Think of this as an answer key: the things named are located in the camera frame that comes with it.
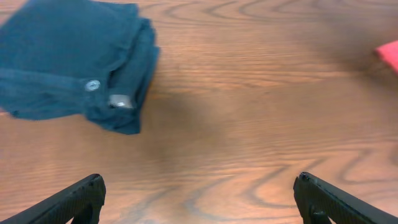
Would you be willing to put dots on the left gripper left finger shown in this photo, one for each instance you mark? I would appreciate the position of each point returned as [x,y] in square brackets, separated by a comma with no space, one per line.
[79,203]

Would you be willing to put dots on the red cloth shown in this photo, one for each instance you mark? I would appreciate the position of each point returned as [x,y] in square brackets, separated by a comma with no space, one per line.
[388,53]

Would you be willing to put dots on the navy blue shorts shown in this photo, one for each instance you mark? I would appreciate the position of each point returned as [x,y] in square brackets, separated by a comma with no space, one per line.
[60,58]

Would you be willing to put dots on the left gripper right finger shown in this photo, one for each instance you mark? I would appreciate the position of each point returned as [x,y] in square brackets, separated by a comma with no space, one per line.
[322,203]

